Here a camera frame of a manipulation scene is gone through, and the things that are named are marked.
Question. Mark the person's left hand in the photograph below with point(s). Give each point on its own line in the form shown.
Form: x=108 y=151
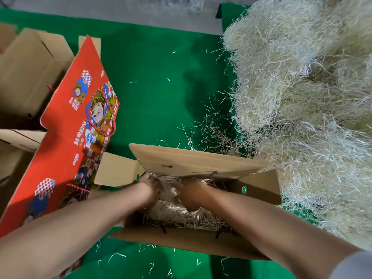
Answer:
x=145 y=191

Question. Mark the person's right hand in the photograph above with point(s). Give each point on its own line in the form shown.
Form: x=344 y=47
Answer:
x=195 y=194

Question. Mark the small straw filler clump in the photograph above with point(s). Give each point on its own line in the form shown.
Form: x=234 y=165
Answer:
x=171 y=215

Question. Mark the red cardboard box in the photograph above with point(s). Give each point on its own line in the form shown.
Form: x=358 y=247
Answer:
x=186 y=159

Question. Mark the group of red boxes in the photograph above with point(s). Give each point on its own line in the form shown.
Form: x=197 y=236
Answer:
x=75 y=130

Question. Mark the pile of wood wool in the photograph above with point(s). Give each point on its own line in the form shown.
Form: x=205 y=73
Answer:
x=302 y=101

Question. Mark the person's right forearm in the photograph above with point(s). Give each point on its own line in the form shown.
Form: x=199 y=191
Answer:
x=273 y=229

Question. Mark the person's left forearm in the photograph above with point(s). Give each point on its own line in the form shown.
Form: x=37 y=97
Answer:
x=58 y=235

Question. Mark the grey shirt sleeve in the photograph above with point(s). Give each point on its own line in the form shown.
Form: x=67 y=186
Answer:
x=355 y=268

